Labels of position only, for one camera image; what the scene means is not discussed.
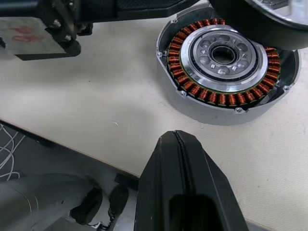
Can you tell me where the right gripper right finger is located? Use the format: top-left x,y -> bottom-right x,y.
176,130 -> 250,231

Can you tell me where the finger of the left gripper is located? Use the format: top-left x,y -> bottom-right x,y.
117,0 -> 210,18

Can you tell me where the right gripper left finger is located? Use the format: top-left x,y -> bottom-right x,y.
134,130 -> 192,231

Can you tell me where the motor stator with copper coils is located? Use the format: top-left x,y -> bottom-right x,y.
155,9 -> 302,126

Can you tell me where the silver wheel with black tire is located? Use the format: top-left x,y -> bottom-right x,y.
208,0 -> 308,51

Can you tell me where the grey robot body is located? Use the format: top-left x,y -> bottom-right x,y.
0,172 -> 138,231

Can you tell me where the white cable tangle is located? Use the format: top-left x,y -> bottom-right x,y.
0,122 -> 24,184

